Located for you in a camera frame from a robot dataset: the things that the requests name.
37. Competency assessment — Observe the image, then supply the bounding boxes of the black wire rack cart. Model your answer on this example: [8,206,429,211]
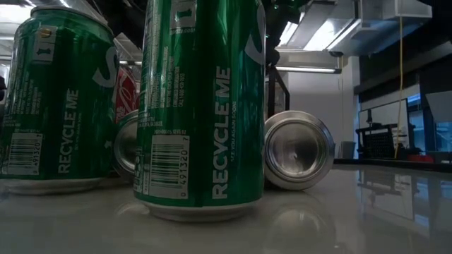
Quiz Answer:
[355,109,416,159]

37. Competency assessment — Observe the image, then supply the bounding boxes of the long ceiling lamp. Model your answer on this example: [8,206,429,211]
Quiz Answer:
[275,65,343,75]

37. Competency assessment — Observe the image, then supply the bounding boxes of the grey trash bin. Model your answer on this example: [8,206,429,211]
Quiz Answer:
[340,140,357,159]

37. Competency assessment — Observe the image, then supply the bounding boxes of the silver ventilation duct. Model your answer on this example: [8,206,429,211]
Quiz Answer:
[275,0,434,57]

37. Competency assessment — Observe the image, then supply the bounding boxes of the red low object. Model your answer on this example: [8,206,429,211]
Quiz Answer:
[405,154,435,164]

